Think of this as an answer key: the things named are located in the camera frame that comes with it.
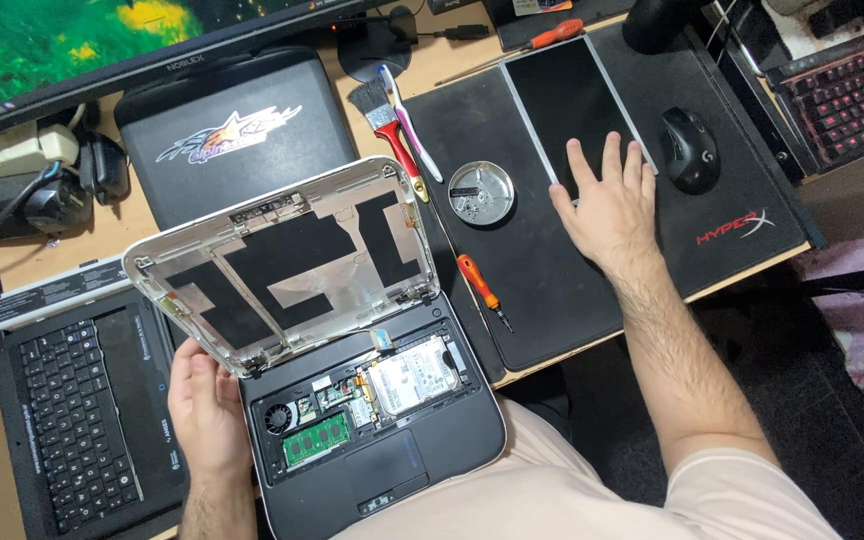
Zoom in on person's right hand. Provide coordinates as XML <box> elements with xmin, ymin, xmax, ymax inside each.
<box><xmin>548</xmin><ymin>131</ymin><xmax>659</xmax><ymax>275</ymax></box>

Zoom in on person's left hand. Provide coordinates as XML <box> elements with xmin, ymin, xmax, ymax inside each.
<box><xmin>168</xmin><ymin>337</ymin><xmax>255</xmax><ymax>483</ymax></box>

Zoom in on white and black laptop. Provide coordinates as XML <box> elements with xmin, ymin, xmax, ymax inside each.
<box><xmin>120</xmin><ymin>155</ymin><xmax>509</xmax><ymax>540</ymax></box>

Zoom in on large black mouse pad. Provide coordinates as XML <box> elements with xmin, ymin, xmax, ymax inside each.
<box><xmin>400</xmin><ymin>18</ymin><xmax>813</xmax><ymax>374</ymax></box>

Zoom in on black computer mouse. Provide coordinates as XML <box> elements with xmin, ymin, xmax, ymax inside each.
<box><xmin>659</xmin><ymin>106</ymin><xmax>722</xmax><ymax>197</ymax></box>

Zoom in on green memory module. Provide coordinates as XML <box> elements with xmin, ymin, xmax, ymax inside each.
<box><xmin>282</xmin><ymin>411</ymin><xmax>352</xmax><ymax>471</ymax></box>

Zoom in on black laptop keyboard bezel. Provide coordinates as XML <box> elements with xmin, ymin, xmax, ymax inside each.
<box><xmin>0</xmin><ymin>288</ymin><xmax>192</xmax><ymax>540</ymax></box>

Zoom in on black laptop screen panel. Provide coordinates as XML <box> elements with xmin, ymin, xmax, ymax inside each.
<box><xmin>498</xmin><ymin>33</ymin><xmax>659</xmax><ymax>206</ymax></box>

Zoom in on round metal tin with screws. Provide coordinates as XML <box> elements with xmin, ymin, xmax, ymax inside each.
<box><xmin>447</xmin><ymin>159</ymin><xmax>516</xmax><ymax>228</ymax></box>

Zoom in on short orange screwdriver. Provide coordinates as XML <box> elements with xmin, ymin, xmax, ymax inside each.
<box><xmin>455</xmin><ymin>253</ymin><xmax>515</xmax><ymax>334</ymax></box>

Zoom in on white laptop battery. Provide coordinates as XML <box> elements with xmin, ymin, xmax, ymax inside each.
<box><xmin>0</xmin><ymin>255</ymin><xmax>135</xmax><ymax>332</ymax></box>

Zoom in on long orange screwdriver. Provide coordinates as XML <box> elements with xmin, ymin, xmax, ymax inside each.
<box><xmin>433</xmin><ymin>18</ymin><xmax>585</xmax><ymax>87</ymax></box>

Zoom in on black cylindrical stand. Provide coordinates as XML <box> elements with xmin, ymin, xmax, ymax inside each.
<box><xmin>621</xmin><ymin>0</ymin><xmax>714</xmax><ymax>56</ymax></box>

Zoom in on silver laptop hard drive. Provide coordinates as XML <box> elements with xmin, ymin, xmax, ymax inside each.
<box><xmin>366</xmin><ymin>336</ymin><xmax>465</xmax><ymax>418</ymax></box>

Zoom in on white and pink toothbrush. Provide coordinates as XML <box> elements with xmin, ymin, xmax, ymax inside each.
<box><xmin>376</xmin><ymin>63</ymin><xmax>445</xmax><ymax>185</ymax></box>

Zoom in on black keyboard with red backlight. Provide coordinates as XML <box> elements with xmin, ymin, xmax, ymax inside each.
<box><xmin>765</xmin><ymin>28</ymin><xmax>864</xmax><ymax>178</ymax></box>

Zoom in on black rounded device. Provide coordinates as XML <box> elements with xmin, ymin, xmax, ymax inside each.
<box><xmin>0</xmin><ymin>169</ymin><xmax>96</xmax><ymax>243</ymax></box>

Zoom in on black power adapter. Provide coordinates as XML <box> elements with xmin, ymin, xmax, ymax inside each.
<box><xmin>78</xmin><ymin>133</ymin><xmax>132</xmax><ymax>208</ymax></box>

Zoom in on white cloth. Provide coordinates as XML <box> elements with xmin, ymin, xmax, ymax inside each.
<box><xmin>757</xmin><ymin>0</ymin><xmax>864</xmax><ymax>63</ymax></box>

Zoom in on person's beige trousers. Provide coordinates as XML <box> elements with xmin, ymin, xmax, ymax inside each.
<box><xmin>327</xmin><ymin>396</ymin><xmax>846</xmax><ymax>540</ymax></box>

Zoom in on black laptop case with logo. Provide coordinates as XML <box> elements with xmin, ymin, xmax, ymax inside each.
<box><xmin>113</xmin><ymin>45</ymin><xmax>360</xmax><ymax>231</ymax></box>

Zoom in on black round monitor stand base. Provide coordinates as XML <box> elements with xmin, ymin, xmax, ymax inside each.
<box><xmin>336</xmin><ymin>3</ymin><xmax>415</xmax><ymax>84</ymax></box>

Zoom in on beige power strip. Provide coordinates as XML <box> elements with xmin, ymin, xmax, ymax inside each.
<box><xmin>0</xmin><ymin>123</ymin><xmax>81</xmax><ymax>189</ymax></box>

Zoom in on black computer monitor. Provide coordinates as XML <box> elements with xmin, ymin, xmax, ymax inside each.
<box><xmin>0</xmin><ymin>0</ymin><xmax>377</xmax><ymax>145</ymax></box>

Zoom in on red handled paint brush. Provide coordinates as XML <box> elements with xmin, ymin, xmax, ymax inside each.
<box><xmin>346</xmin><ymin>75</ymin><xmax>432</xmax><ymax>204</ymax></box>

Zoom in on black plug with cable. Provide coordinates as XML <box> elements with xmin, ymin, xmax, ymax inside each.
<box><xmin>400</xmin><ymin>22</ymin><xmax>492</xmax><ymax>42</ymax></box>

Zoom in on black power cable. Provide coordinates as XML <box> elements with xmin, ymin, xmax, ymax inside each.
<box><xmin>0</xmin><ymin>160</ymin><xmax>63</xmax><ymax>258</ymax></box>

